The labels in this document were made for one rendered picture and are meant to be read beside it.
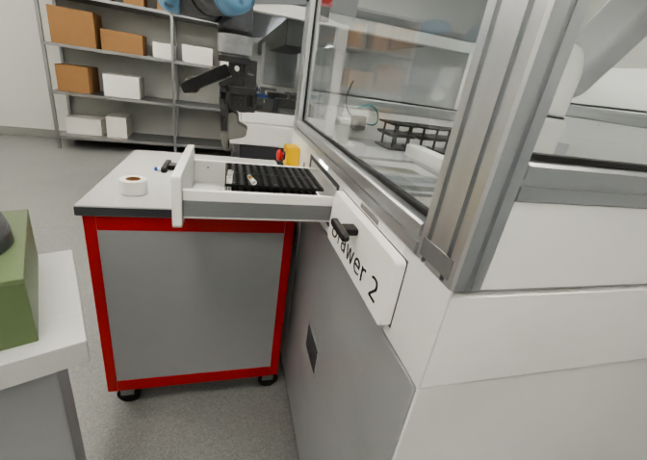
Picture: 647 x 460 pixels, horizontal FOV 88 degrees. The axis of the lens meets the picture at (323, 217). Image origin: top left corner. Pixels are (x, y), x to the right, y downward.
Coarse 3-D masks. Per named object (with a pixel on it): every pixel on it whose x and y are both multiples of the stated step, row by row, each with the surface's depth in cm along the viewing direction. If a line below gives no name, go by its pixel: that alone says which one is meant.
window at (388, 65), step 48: (336, 0) 84; (384, 0) 57; (432, 0) 44; (480, 0) 35; (336, 48) 82; (384, 48) 57; (432, 48) 43; (336, 96) 81; (384, 96) 56; (432, 96) 43; (384, 144) 56; (432, 144) 43; (432, 192) 42
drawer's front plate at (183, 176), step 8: (192, 144) 88; (184, 152) 79; (192, 152) 82; (184, 160) 73; (192, 160) 83; (176, 168) 67; (184, 168) 68; (192, 168) 84; (176, 176) 63; (184, 176) 69; (192, 176) 84; (176, 184) 63; (184, 184) 69; (192, 184) 85; (176, 192) 64; (176, 200) 65; (176, 208) 65; (176, 216) 66; (176, 224) 67
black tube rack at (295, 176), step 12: (240, 168) 83; (252, 168) 85; (264, 168) 87; (276, 168) 88; (288, 168) 90; (300, 168) 92; (240, 180) 75; (264, 180) 77; (276, 180) 80; (288, 180) 80; (300, 180) 83; (312, 180) 84; (276, 192) 79; (288, 192) 81; (300, 192) 82; (312, 192) 79
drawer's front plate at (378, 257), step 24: (336, 192) 68; (336, 216) 68; (360, 216) 57; (336, 240) 67; (360, 240) 55; (384, 240) 50; (360, 264) 55; (384, 264) 47; (360, 288) 55; (384, 288) 47; (384, 312) 47
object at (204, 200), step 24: (216, 168) 90; (312, 168) 96; (192, 192) 67; (216, 192) 68; (240, 192) 69; (264, 192) 71; (192, 216) 68; (216, 216) 70; (240, 216) 71; (264, 216) 72; (288, 216) 74; (312, 216) 75
